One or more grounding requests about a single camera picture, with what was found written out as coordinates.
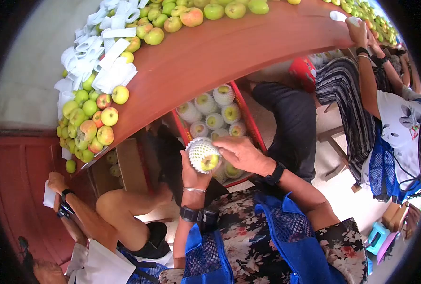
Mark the person's right hand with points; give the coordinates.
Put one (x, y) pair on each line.
(247, 156)

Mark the person's left hand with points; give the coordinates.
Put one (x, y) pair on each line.
(192, 177)

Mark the person's right thumb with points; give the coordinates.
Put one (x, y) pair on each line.
(228, 155)

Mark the person's left thumb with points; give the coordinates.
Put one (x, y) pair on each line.
(185, 161)

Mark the person's right index finger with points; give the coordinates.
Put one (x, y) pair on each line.
(228, 141)

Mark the apple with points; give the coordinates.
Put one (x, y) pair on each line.
(203, 153)

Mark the red cardboard box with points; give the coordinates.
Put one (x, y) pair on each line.
(253, 128)

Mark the batch of net-wrapped apples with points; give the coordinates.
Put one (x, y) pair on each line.
(207, 103)

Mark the black wrist band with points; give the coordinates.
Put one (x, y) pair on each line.
(196, 215)
(276, 173)

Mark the brown cardboard box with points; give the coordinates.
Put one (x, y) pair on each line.
(132, 167)

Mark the person's body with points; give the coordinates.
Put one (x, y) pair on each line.
(253, 245)

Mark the red printed bag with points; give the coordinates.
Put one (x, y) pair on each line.
(302, 72)

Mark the wooden stool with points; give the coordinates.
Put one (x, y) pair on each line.
(333, 135)

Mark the pile of white foam nets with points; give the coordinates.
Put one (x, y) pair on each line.
(114, 71)

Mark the pile of green apples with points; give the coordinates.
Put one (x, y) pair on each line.
(79, 117)

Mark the white foam net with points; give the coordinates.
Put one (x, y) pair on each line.
(338, 16)
(49, 196)

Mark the red wooden door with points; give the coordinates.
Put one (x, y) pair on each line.
(22, 184)

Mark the blue plastic stool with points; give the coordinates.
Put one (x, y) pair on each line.
(376, 237)

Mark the pink plastic stool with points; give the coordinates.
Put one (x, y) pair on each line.
(388, 246)

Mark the heap of green apples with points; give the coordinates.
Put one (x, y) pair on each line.
(370, 17)

